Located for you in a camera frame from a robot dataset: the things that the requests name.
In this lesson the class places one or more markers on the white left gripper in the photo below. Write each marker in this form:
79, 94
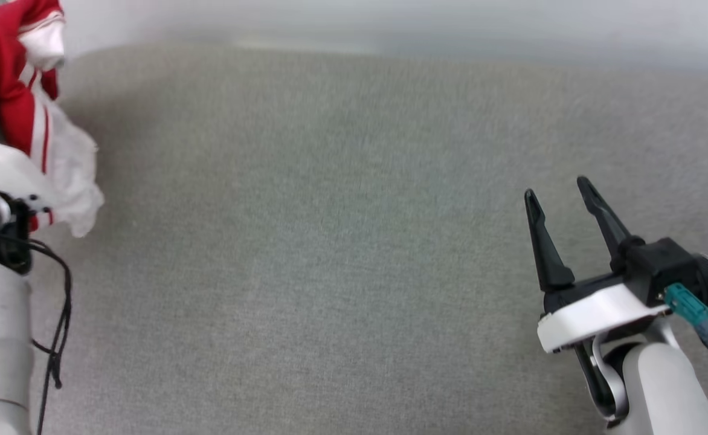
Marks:
3, 169

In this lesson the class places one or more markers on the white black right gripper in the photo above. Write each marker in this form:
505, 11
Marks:
595, 314

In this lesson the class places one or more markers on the red white basketball jersey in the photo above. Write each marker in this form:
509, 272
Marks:
3, 72

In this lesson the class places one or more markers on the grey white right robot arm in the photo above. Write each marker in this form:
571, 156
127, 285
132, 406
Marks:
662, 386

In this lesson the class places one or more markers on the grey fabric surface cover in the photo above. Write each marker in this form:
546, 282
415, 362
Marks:
330, 241

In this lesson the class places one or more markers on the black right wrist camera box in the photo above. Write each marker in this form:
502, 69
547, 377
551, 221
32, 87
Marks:
662, 266

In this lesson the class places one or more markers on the teal right camera connector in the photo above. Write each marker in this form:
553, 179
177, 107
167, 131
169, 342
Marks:
686, 305

